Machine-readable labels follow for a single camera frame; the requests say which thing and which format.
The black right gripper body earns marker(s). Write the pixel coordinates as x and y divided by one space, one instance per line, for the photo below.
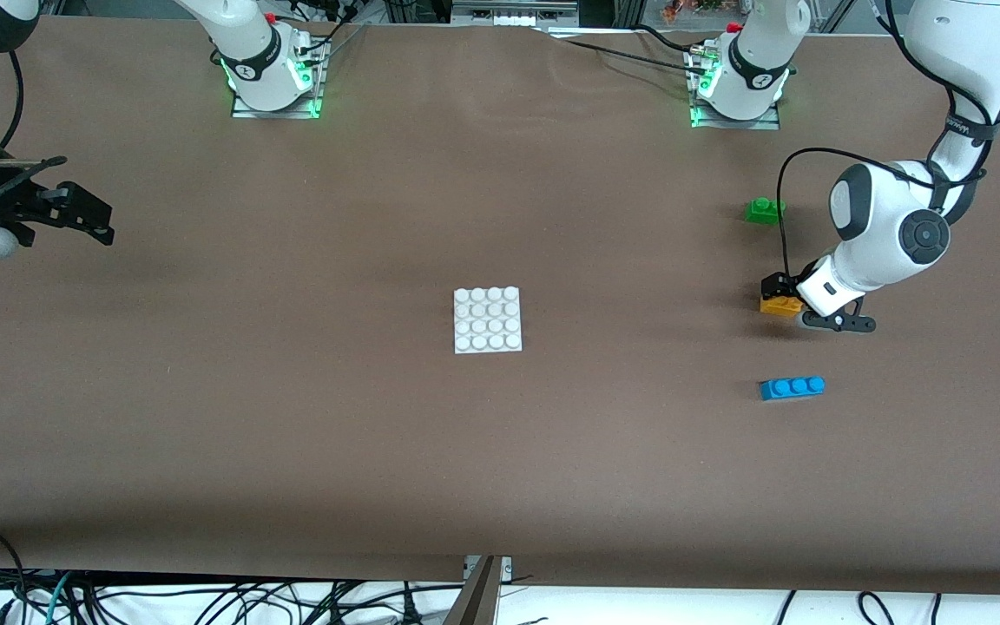
21 205

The yellow two-stud block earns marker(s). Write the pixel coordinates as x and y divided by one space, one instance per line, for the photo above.
778 306

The white studded base plate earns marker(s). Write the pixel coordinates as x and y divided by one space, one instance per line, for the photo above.
487 321

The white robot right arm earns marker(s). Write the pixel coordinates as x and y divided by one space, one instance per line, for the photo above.
257 52

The green two-stud block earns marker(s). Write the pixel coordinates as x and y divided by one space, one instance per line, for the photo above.
762 213

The blue three-stud block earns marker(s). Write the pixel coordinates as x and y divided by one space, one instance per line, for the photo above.
791 388

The thin grey metal rod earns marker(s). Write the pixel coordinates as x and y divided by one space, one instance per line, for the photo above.
23 162

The brown table cover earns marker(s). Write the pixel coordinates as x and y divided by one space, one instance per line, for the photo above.
604 486

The colourful toy pile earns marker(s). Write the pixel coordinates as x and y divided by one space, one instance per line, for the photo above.
691 9

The grey power strip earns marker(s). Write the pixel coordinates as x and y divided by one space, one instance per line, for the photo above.
513 10

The black frame post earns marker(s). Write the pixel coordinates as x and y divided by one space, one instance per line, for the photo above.
417 10
613 10

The aluminium profile post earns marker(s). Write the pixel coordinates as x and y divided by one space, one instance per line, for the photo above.
478 603

